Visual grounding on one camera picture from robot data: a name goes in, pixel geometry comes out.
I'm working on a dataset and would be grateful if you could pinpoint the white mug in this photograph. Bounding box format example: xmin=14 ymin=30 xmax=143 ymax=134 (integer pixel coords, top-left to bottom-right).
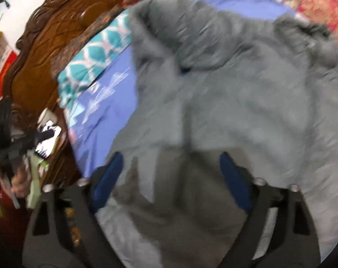
xmin=38 ymin=108 xmax=58 ymax=126

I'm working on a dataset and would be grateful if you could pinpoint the carved wooden headboard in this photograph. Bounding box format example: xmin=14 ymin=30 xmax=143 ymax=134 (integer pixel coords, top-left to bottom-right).
xmin=3 ymin=0 xmax=123 ymax=186

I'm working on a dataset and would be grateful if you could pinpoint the dark floral pillow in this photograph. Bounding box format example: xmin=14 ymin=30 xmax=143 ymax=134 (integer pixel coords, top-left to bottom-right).
xmin=51 ymin=5 xmax=124 ymax=80

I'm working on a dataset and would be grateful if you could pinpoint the teal patterned pillow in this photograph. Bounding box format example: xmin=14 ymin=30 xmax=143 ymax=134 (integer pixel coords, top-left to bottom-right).
xmin=57 ymin=10 xmax=131 ymax=109

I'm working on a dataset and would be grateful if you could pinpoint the operator left hand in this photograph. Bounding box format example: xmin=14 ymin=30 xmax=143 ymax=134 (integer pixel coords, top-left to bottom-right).
xmin=0 ymin=157 xmax=32 ymax=199

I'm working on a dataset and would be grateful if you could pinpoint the blue printed bedsheet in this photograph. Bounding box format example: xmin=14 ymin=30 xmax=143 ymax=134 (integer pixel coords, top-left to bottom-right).
xmin=68 ymin=0 xmax=296 ymax=179

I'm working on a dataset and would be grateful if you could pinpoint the grey puffer jacket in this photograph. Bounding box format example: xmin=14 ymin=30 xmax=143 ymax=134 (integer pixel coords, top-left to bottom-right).
xmin=97 ymin=0 xmax=338 ymax=267

